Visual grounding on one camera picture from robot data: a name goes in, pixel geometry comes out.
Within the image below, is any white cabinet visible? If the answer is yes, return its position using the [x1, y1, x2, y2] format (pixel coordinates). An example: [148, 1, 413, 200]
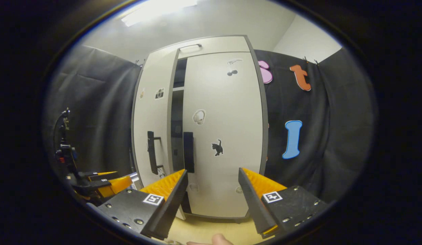
[131, 35, 269, 222]

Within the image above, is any white cabinet door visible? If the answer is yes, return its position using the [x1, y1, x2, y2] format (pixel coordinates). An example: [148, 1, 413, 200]
[182, 52, 265, 218]
[132, 48, 184, 220]

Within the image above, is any ceiling light panel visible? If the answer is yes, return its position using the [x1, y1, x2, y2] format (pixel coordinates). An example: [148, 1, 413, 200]
[121, 0, 198, 27]

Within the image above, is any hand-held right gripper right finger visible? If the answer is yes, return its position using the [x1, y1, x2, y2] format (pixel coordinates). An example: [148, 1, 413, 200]
[238, 167, 330, 239]

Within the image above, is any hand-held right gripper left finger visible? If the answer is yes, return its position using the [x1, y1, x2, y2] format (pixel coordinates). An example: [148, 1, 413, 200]
[97, 169, 189, 240]

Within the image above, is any white cabinet flap panel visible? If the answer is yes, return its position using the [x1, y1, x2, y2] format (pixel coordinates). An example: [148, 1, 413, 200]
[146, 35, 251, 60]

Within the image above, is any black backdrop cloth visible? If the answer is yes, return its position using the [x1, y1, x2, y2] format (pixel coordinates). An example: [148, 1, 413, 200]
[43, 45, 142, 184]
[253, 48, 378, 205]

